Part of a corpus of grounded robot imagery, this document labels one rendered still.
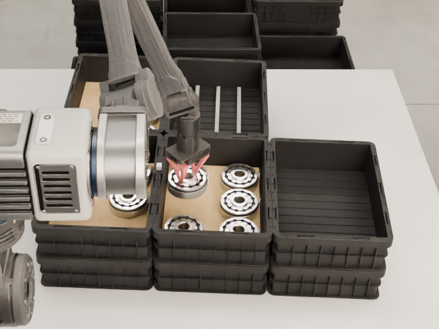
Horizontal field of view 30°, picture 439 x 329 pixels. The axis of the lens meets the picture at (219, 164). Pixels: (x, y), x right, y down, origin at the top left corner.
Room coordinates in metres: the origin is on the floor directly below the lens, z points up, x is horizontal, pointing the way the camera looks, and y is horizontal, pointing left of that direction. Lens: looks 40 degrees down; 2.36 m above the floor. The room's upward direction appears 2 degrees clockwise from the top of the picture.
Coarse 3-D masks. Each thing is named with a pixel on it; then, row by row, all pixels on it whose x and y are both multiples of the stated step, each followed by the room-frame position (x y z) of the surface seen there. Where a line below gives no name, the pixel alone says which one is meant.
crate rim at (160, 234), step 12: (264, 144) 1.80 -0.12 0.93; (156, 192) 1.58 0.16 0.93; (156, 204) 1.53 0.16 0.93; (156, 216) 1.49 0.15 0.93; (156, 228) 1.45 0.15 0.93; (192, 240) 1.43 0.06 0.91; (204, 240) 1.43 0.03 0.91; (216, 240) 1.43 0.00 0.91; (228, 240) 1.43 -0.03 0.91; (240, 240) 1.43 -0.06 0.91; (252, 240) 1.43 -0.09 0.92; (264, 240) 1.43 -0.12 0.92
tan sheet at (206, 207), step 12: (216, 168) 1.80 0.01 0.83; (216, 180) 1.75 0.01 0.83; (168, 192) 1.69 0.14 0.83; (204, 192) 1.70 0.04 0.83; (216, 192) 1.70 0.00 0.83; (252, 192) 1.71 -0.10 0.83; (168, 204) 1.64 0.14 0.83; (180, 204) 1.64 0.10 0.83; (192, 204) 1.65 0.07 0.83; (204, 204) 1.65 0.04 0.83; (216, 204) 1.65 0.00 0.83; (168, 216) 1.60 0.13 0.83; (204, 216) 1.60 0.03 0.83; (216, 216) 1.60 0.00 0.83; (216, 228) 1.56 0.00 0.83
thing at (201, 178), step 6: (174, 174) 1.64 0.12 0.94; (198, 174) 1.64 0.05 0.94; (204, 174) 1.64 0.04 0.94; (168, 180) 1.62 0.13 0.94; (174, 180) 1.61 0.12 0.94; (198, 180) 1.62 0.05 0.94; (204, 180) 1.62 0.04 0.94; (174, 186) 1.59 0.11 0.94; (180, 186) 1.59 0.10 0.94; (186, 186) 1.59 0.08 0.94; (192, 186) 1.60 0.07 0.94; (198, 186) 1.59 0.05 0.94
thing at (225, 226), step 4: (228, 220) 1.56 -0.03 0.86; (232, 220) 1.56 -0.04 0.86; (236, 220) 1.56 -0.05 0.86; (240, 220) 1.56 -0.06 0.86; (244, 220) 1.56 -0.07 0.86; (248, 220) 1.56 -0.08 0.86; (224, 224) 1.54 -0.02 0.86; (228, 224) 1.55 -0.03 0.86; (232, 224) 1.54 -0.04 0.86; (244, 224) 1.55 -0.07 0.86; (248, 224) 1.55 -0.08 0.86; (252, 224) 1.55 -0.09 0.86; (220, 228) 1.52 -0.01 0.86; (224, 228) 1.53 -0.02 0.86; (228, 228) 1.53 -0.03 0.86; (248, 228) 1.53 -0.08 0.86; (252, 228) 1.53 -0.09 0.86; (256, 228) 1.53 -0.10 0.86
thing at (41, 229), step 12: (156, 156) 1.73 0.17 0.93; (156, 180) 1.63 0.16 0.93; (36, 228) 1.43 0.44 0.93; (48, 228) 1.43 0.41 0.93; (60, 228) 1.43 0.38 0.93; (72, 228) 1.43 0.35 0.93; (84, 228) 1.43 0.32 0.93; (96, 228) 1.44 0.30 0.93; (108, 228) 1.44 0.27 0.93; (120, 228) 1.44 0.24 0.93; (132, 228) 1.44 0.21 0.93; (144, 228) 1.44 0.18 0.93
